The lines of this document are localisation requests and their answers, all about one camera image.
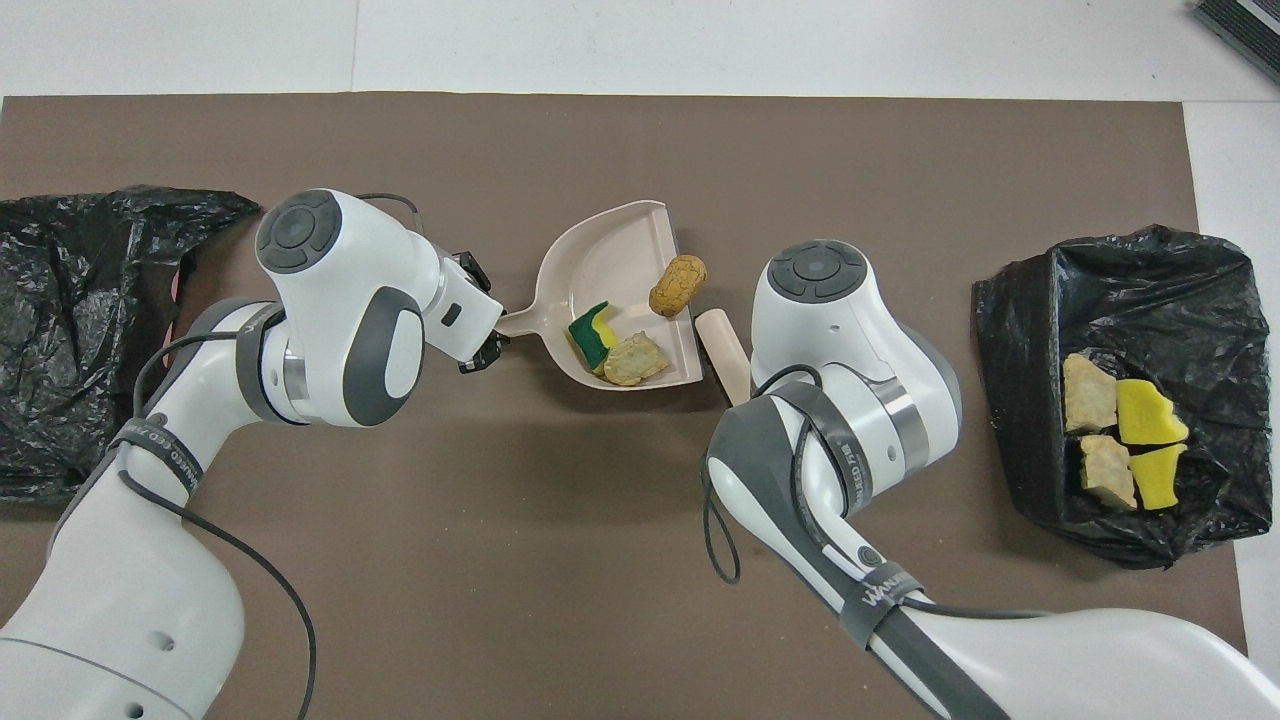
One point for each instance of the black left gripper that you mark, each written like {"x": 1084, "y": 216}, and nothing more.
{"x": 468, "y": 268}

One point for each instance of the yellow green sponge piece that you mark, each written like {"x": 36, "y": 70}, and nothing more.
{"x": 1148, "y": 412}
{"x": 598, "y": 335}

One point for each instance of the beige plastic dustpan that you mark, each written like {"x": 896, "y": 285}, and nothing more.
{"x": 600, "y": 270}

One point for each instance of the croissant bread piece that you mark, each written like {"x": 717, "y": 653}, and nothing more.
{"x": 1108, "y": 470}
{"x": 636, "y": 360}
{"x": 1090, "y": 395}

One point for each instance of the brown round bun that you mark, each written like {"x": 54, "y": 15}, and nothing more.
{"x": 678, "y": 286}

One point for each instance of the beige hand brush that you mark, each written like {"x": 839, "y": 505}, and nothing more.
{"x": 725, "y": 350}

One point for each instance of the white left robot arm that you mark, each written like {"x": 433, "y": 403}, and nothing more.
{"x": 340, "y": 300}

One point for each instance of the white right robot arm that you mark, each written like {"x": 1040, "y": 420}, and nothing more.
{"x": 830, "y": 340}

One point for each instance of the pink plastic bin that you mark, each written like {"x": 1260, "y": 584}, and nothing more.
{"x": 176, "y": 285}

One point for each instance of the black trash bag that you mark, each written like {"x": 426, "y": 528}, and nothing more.
{"x": 1030, "y": 380}
{"x": 60, "y": 300}

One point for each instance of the brown table mat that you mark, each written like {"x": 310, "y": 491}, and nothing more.
{"x": 600, "y": 550}

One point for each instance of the grey ribbed object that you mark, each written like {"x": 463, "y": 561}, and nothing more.
{"x": 1245, "y": 25}

